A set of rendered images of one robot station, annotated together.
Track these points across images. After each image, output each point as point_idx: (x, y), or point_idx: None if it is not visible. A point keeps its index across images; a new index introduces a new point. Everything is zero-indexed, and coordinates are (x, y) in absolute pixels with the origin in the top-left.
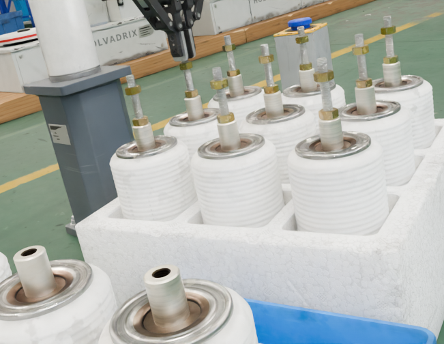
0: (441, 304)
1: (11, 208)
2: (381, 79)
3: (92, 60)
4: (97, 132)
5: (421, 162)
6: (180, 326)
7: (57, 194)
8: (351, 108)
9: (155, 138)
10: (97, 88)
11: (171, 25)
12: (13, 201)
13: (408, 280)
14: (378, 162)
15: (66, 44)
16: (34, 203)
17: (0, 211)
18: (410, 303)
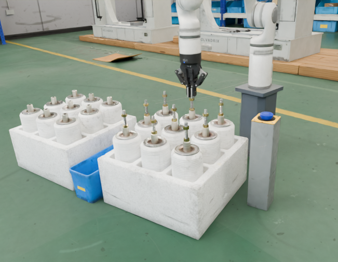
0: (135, 209)
1: (284, 125)
2: (197, 147)
3: (256, 83)
4: (244, 110)
5: (152, 170)
6: (62, 121)
7: (298, 132)
8: (160, 139)
9: (171, 113)
10: (249, 94)
11: (182, 83)
12: (294, 124)
13: (104, 172)
14: (116, 143)
15: (249, 73)
16: (289, 129)
17: (281, 123)
18: (105, 178)
